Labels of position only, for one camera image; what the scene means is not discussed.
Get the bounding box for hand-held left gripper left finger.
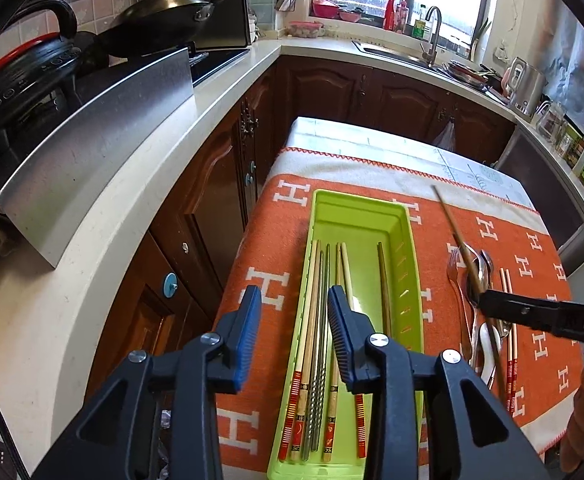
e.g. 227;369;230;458
32;285;263;480

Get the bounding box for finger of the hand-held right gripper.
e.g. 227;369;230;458
476;288;584;347

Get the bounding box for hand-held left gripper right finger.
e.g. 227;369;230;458
327;285;547;480

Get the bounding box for large metal spoon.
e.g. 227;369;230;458
464;252;487;311

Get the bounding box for metal soup spoon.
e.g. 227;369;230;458
479;250;495;291

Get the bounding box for white ceramic spoon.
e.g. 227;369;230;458
473;321;503;383

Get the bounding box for brown wooden chopstick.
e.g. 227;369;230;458
376;242;393;337
432;185;506;391

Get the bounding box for metal fork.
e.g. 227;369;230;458
446;247;475;361

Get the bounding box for green plastic tray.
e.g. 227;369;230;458
267;189;425;480

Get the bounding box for orange printed blanket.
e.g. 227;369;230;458
214;147;584;466

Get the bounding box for white kitchen countertop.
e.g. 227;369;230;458
0;25;584;480

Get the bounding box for green box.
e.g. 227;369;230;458
556;127;584;158

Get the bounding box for clear plastic bag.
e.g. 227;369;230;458
432;117;457;151

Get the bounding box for glass pitcher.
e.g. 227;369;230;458
534;100;570;136

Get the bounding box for light tile-print table cover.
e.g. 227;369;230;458
282;116;540;211

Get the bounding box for steel electric kettle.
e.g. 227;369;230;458
504;57;547;121

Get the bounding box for large steel splash panel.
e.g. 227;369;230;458
0;45;197;268

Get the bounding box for brown wooden kitchen cabinets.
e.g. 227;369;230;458
84;55;517;401

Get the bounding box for black gas stove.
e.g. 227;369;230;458
189;47;250;86

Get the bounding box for green onion stalks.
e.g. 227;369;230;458
469;17;490;58

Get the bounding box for steel sink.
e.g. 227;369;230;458
352;40;442;68

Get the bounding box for steel faucet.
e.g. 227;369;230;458
419;6;445;66

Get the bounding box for green dish soap bottle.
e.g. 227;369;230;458
413;5;430;38

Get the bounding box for food container pink lid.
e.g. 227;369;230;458
287;21;325;38

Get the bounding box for small steel splash panel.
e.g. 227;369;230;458
187;0;253;53

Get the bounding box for black wok with lid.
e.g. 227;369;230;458
99;0;285;58

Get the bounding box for black pressure cooker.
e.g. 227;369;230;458
0;0;108;126

